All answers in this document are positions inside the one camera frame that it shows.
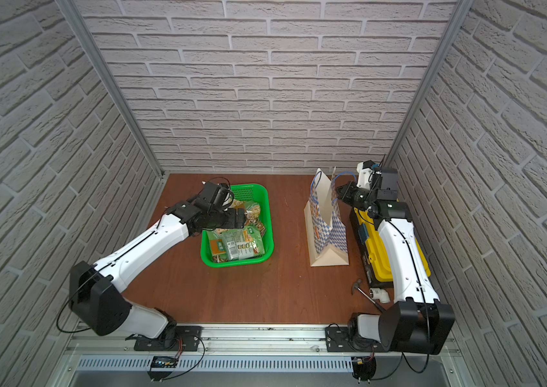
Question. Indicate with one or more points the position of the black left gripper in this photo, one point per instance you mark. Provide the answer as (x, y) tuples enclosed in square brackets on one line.
[(237, 218)]

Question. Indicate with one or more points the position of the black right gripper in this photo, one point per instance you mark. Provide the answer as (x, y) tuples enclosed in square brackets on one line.
[(347, 196)]

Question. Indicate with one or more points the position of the green soup packet back side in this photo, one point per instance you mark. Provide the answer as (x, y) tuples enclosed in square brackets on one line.
[(243, 244)]

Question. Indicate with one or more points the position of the white blue checkered paper bag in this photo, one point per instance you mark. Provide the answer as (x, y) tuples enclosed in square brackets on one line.
[(326, 232)]

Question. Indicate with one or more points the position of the green cream soup packet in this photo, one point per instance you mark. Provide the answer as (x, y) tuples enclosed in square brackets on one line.
[(217, 247)]

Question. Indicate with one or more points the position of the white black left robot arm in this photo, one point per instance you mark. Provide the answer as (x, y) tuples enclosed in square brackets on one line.
[(96, 289)]

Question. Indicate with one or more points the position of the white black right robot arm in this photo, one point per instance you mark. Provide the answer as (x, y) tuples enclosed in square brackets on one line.
[(410, 317)]

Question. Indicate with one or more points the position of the white pipe elbow fitting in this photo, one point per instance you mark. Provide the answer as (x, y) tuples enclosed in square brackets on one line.
[(379, 295)]

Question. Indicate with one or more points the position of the yellow black toolbox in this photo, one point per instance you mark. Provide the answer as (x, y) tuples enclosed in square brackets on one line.
[(373, 251)]

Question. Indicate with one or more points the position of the green plastic perforated basket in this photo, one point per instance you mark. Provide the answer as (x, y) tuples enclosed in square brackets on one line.
[(244, 193)]

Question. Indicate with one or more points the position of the small black controller board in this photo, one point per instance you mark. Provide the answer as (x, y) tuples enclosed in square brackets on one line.
[(163, 362)]

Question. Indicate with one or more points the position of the black round connector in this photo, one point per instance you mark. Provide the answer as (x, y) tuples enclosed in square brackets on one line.
[(363, 368)]

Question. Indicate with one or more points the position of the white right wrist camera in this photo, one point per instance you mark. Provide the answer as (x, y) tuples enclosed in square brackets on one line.
[(365, 172)]

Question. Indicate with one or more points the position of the black handled hammer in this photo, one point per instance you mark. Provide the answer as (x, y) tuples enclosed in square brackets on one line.
[(356, 287)]

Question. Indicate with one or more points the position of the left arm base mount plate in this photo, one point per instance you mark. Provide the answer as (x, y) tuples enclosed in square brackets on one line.
[(186, 337)]

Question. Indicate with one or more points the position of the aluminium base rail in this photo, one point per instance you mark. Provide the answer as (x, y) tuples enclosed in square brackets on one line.
[(225, 348)]

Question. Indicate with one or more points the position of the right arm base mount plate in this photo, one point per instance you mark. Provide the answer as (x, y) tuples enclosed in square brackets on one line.
[(339, 339)]

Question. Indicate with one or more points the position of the aluminium right corner post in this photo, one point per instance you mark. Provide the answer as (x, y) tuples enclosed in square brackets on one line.
[(459, 14)]

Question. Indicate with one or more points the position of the aluminium corner frame post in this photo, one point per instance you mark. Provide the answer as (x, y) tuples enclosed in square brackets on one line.
[(78, 25)]

